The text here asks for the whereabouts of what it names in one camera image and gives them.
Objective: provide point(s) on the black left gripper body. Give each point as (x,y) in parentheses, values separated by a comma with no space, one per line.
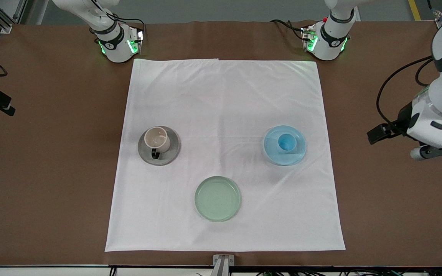
(400,123)

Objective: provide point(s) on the blue cup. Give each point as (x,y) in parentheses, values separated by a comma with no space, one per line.
(287,142)

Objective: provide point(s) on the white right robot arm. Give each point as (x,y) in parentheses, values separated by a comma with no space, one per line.
(113,42)

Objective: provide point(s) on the blue plate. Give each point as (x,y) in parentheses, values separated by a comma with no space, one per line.
(274,151)

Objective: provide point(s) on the gray ceramic plate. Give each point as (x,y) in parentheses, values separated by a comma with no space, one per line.
(171,153)

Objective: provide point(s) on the pale green plate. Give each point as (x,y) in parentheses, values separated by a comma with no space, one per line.
(217,198)

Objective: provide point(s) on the white cloth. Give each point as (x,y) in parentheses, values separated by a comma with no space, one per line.
(221,99)

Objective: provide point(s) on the grey metal bracket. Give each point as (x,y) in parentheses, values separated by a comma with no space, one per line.
(223,264)

